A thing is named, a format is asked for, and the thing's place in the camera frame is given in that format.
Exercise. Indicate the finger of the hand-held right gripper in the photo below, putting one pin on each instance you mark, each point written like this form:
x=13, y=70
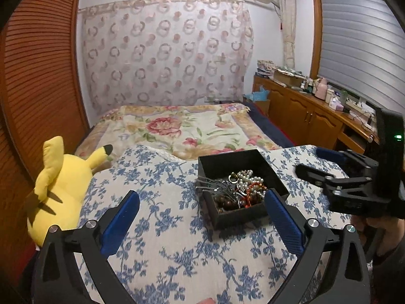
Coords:
x=319, y=175
x=357, y=164

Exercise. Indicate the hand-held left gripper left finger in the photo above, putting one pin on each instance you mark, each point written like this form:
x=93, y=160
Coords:
x=120, y=224

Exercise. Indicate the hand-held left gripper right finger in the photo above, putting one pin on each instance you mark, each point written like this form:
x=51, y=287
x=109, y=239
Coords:
x=284, y=221

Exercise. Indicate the black square box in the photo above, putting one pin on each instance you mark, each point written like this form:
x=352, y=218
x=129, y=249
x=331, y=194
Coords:
x=240, y=218

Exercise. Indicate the silver hair clips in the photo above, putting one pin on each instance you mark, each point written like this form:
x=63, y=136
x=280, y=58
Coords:
x=215, y=185

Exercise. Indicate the person's right forearm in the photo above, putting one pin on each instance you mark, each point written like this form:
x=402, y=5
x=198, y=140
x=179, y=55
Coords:
x=392, y=278

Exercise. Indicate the person's right hand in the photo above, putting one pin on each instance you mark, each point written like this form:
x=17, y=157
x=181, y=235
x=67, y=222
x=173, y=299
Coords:
x=387, y=237

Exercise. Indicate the blue floral tablecloth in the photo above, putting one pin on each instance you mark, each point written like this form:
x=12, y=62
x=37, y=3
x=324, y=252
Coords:
x=177, y=243

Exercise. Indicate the dark blue bedsheet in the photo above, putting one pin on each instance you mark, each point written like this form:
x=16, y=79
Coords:
x=275, y=133

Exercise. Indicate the pink tissue box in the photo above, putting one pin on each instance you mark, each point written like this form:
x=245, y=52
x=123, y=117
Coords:
x=336, y=104

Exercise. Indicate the wooden cabinet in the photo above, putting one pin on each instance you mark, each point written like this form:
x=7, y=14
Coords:
x=300, y=114

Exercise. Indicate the green jar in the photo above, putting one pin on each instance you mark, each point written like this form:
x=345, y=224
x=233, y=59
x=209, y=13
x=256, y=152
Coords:
x=344, y=95

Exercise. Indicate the yellow plush toy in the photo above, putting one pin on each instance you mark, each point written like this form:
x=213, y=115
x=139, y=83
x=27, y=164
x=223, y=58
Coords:
x=63, y=180

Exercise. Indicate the pink thermos jug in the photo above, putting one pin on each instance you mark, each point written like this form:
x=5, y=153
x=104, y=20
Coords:
x=321, y=88

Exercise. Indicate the blue plastic bag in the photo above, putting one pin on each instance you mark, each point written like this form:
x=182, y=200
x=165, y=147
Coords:
x=258, y=94

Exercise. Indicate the flat cardboard box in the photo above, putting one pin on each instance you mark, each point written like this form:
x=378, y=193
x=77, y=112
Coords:
x=288, y=77

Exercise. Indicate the pink floral blanket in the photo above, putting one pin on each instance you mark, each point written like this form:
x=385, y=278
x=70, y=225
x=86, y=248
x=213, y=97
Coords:
x=177, y=129

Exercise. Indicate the stack of papers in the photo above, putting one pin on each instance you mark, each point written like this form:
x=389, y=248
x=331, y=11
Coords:
x=265, y=67

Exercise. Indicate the grey window blind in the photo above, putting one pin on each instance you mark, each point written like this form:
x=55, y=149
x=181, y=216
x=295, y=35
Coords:
x=357, y=38

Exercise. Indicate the beige window curtain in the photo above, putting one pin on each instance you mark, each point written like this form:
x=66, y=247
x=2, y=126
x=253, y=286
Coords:
x=288, y=22

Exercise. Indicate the wooden louvre wardrobe door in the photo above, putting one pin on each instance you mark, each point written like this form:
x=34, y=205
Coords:
x=38, y=85

